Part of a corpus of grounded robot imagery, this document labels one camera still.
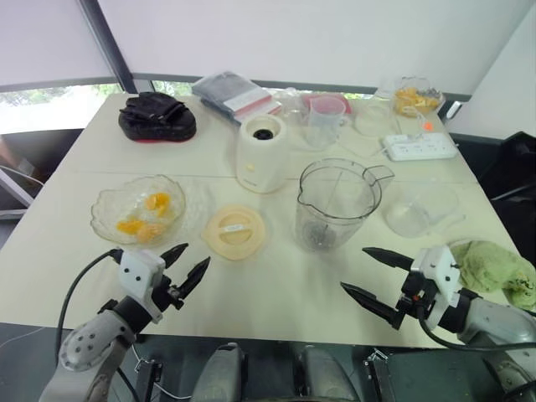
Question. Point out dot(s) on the crumpled clear plastic wrap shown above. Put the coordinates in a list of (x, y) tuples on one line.
[(289, 104)]

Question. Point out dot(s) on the pack of zip bags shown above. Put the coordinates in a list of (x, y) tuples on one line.
[(234, 94)]

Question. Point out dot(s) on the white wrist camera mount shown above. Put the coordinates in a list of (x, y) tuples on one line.
[(136, 268), (439, 268)]

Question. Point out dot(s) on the white power strip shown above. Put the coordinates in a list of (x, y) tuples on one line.
[(419, 147)]

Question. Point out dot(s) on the green towel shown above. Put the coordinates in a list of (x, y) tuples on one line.
[(490, 268)]

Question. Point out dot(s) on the clear blender jar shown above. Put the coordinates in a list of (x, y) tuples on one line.
[(331, 209)]

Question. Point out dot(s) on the cream round blender lid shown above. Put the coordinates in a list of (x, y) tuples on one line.
[(234, 232)]

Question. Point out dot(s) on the black chair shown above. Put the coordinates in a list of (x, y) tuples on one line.
[(511, 167)]

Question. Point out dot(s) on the black table clamp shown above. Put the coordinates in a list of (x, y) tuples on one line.
[(148, 374), (379, 377)]

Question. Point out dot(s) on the small orange plastic piece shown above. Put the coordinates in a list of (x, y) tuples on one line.
[(427, 125)]

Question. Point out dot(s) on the grey chair frame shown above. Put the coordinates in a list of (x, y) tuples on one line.
[(17, 188)]

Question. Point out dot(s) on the cream blender base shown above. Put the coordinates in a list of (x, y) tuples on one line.
[(261, 159)]

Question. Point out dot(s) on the scalloped clear glass bowl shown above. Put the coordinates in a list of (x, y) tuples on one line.
[(109, 205)]

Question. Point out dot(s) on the black cloth pile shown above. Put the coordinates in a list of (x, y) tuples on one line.
[(157, 119)]

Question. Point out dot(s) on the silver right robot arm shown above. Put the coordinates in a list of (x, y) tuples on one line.
[(494, 324)]

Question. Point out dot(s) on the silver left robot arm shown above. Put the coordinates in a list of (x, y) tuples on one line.
[(90, 347)]

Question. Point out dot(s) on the dark rounded shape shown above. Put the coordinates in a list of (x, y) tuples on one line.
[(322, 372), (220, 372)]

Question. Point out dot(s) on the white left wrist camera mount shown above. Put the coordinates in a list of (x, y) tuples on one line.
[(136, 268)]

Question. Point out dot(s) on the glass bowl of fruit scraps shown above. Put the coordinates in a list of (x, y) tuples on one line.
[(419, 98)]

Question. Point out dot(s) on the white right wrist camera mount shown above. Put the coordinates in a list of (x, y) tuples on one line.
[(439, 268)]

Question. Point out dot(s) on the clear plastic cup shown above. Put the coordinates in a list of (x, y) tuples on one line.
[(414, 209)]

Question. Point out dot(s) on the clear glass flask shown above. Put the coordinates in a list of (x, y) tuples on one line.
[(370, 117)]

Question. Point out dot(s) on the pink lidded container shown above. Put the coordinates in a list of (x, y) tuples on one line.
[(324, 100)]

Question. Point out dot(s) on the clear measuring cup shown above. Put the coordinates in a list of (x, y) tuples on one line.
[(322, 121)]

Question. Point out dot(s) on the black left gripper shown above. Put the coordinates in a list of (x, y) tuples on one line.
[(165, 291)]

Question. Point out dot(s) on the dark window frame post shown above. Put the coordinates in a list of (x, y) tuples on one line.
[(111, 46)]

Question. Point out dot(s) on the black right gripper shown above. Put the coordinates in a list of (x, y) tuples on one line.
[(419, 295)]

